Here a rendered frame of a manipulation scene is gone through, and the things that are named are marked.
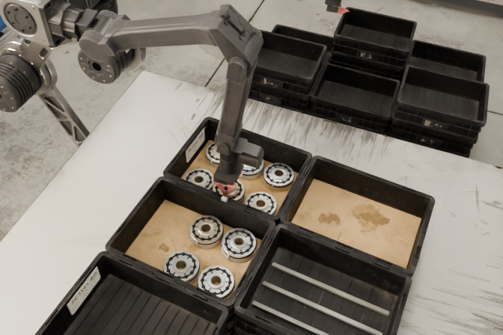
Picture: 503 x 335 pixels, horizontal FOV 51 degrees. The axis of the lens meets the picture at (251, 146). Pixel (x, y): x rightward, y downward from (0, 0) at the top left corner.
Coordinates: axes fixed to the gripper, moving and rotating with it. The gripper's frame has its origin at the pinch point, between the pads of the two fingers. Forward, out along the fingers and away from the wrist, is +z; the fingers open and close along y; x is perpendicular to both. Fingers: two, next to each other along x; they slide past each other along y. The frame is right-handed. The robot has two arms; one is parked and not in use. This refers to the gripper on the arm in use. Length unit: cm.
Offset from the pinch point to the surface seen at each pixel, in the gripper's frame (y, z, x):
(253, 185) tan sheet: 8.4, 6.1, -5.8
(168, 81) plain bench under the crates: 60, 19, 50
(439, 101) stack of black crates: 117, 38, -67
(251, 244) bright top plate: -15.5, 3.4, -13.4
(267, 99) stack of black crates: 98, 49, 15
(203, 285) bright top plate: -32.5, 3.7, -5.2
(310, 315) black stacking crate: -29.5, 6.2, -35.4
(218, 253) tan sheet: -20.1, 6.5, -4.6
